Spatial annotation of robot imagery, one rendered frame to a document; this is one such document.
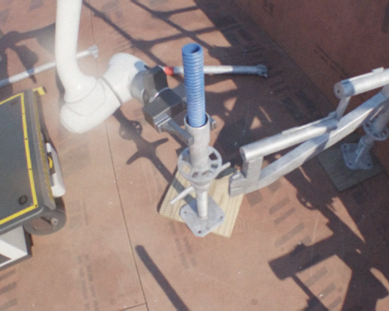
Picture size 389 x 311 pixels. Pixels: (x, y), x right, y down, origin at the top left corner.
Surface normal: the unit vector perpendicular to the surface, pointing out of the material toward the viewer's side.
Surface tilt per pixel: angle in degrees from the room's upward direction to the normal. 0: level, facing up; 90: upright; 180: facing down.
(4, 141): 0
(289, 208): 0
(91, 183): 0
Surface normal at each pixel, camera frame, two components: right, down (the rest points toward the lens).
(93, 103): 0.58, 0.40
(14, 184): -0.05, -0.56
